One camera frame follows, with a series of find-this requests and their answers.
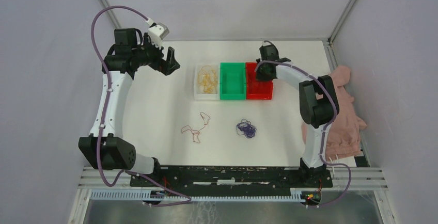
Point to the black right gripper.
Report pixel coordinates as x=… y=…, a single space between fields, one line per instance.
x=260 y=76

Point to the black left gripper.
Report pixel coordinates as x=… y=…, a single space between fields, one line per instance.
x=166 y=67

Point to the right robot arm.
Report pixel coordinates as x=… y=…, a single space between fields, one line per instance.
x=318 y=104

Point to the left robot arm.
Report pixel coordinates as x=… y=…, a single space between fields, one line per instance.
x=105 y=147

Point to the red plastic bin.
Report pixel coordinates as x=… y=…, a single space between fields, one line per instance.
x=256 y=90

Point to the green plastic bin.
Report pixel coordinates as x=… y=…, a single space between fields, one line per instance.
x=232 y=81

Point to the clear plastic bin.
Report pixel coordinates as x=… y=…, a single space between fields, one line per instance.
x=206 y=82

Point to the pink cloth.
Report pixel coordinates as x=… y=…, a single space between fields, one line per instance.
x=343 y=137

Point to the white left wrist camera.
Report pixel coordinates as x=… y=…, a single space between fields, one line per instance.
x=156 y=33

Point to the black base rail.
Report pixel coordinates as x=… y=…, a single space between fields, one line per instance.
x=227 y=181

